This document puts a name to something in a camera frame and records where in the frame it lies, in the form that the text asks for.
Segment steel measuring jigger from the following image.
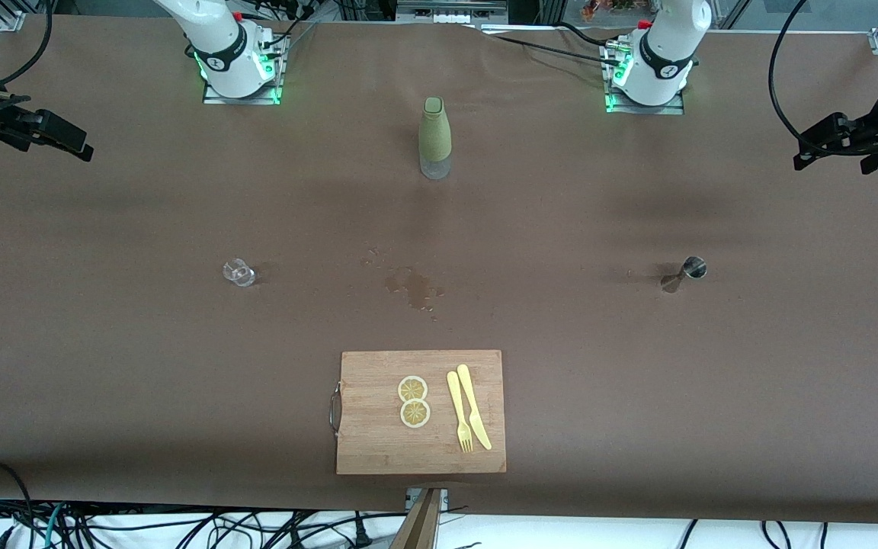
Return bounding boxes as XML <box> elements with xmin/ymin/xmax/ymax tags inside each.
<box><xmin>660</xmin><ymin>256</ymin><xmax>708</xmax><ymax>294</ymax></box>

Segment clear glass cup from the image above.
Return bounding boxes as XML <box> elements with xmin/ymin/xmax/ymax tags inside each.
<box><xmin>223</xmin><ymin>258</ymin><xmax>256</xmax><ymax>288</ymax></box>

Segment brown table cover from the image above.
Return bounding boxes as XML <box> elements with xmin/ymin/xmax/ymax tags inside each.
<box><xmin>0</xmin><ymin>14</ymin><xmax>878</xmax><ymax>527</ymax></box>

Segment green sleeved glass bottle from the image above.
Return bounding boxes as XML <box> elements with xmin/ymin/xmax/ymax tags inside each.
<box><xmin>418</xmin><ymin>96</ymin><xmax>453</xmax><ymax>181</ymax></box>

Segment bamboo cutting board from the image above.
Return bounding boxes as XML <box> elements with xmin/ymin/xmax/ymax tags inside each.
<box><xmin>329</xmin><ymin>350</ymin><xmax>508</xmax><ymax>476</ymax></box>

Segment yellow plastic knife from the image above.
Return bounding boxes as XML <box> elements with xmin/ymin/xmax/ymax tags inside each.
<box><xmin>457</xmin><ymin>364</ymin><xmax>493</xmax><ymax>451</ymax></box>

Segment yellow plastic fork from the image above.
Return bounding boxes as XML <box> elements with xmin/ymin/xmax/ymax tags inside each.
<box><xmin>447</xmin><ymin>371</ymin><xmax>475</xmax><ymax>454</ymax></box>

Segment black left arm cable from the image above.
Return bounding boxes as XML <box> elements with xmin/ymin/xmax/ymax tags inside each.
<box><xmin>768</xmin><ymin>0</ymin><xmax>828</xmax><ymax>144</ymax></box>

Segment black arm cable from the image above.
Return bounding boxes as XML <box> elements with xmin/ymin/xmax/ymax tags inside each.
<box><xmin>0</xmin><ymin>0</ymin><xmax>54</xmax><ymax>86</ymax></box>
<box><xmin>768</xmin><ymin>0</ymin><xmax>828</xmax><ymax>144</ymax></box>

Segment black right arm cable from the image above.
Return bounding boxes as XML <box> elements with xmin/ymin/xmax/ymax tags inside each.
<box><xmin>0</xmin><ymin>0</ymin><xmax>54</xmax><ymax>86</ymax></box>

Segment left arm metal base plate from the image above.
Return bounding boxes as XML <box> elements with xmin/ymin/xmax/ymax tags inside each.
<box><xmin>603</xmin><ymin>42</ymin><xmax>686</xmax><ymax>116</ymax></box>

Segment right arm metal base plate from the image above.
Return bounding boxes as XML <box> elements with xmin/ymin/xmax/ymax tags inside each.
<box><xmin>202</xmin><ymin>34</ymin><xmax>289</xmax><ymax>106</ymax></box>

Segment black cable across table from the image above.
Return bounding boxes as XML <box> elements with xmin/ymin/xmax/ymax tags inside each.
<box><xmin>485</xmin><ymin>21</ymin><xmax>626</xmax><ymax>69</ymax></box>

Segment teal floor cable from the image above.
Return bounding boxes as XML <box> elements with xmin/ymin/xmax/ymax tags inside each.
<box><xmin>41</xmin><ymin>502</ymin><xmax>68</xmax><ymax>549</ymax></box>

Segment tangled black floor cables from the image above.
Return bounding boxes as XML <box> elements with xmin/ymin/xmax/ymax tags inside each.
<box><xmin>0</xmin><ymin>499</ymin><xmax>379</xmax><ymax>549</ymax></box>

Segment metal bracket under post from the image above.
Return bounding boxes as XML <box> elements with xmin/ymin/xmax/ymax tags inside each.
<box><xmin>405</xmin><ymin>488</ymin><xmax>450</xmax><ymax>510</ymax></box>

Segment wooden post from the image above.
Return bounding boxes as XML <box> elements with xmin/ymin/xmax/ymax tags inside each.
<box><xmin>389</xmin><ymin>488</ymin><xmax>444</xmax><ymax>549</ymax></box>

